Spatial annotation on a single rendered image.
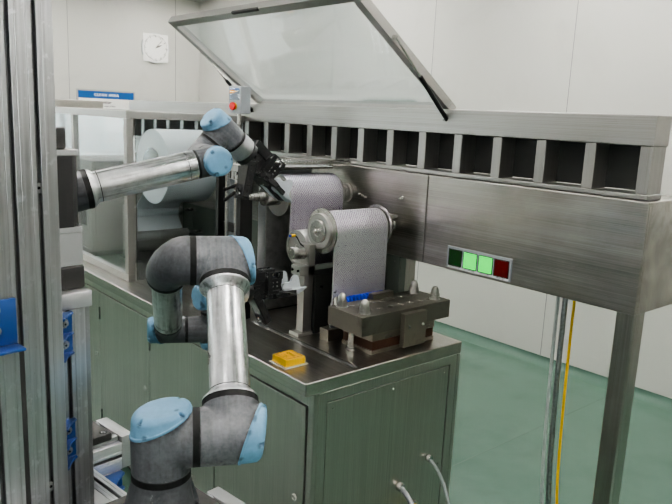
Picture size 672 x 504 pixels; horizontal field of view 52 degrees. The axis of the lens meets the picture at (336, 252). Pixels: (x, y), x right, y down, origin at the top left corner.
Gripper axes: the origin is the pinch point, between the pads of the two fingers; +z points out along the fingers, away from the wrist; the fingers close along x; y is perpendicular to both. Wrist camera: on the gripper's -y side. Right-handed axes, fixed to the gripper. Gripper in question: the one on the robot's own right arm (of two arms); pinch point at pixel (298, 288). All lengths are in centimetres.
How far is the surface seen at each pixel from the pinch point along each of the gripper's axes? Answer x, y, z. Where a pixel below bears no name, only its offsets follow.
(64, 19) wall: 556, 135, 127
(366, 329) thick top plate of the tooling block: -19.8, -9.8, 11.0
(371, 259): -0.1, 6.1, 30.5
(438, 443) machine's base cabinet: -25, -54, 42
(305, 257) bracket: 8.3, 7.4, 8.9
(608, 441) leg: -74, -39, 62
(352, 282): -0.1, -0.8, 22.4
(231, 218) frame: 43.8, 15.6, 2.9
